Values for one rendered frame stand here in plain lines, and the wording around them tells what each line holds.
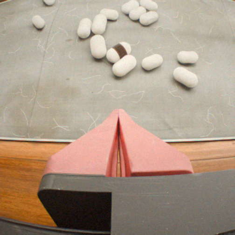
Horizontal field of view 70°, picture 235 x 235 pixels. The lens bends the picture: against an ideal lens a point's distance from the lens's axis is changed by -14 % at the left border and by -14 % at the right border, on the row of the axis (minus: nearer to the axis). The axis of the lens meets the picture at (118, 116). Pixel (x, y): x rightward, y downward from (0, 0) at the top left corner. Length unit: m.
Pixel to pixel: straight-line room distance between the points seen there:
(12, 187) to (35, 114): 0.10
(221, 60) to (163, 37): 0.10
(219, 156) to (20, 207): 0.25
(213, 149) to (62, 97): 0.21
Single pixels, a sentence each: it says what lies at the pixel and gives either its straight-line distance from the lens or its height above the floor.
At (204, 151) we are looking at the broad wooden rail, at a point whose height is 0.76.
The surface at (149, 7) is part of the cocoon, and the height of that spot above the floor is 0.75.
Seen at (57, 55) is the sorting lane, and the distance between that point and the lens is 0.30.
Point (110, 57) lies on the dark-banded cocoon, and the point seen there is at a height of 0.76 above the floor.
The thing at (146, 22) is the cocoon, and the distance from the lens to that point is 0.31.
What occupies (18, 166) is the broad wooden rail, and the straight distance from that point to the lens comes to 0.25.
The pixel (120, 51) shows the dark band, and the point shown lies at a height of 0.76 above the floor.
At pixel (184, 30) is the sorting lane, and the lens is 0.34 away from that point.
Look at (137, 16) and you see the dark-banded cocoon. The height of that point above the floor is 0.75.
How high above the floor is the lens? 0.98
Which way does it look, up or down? 75 degrees down
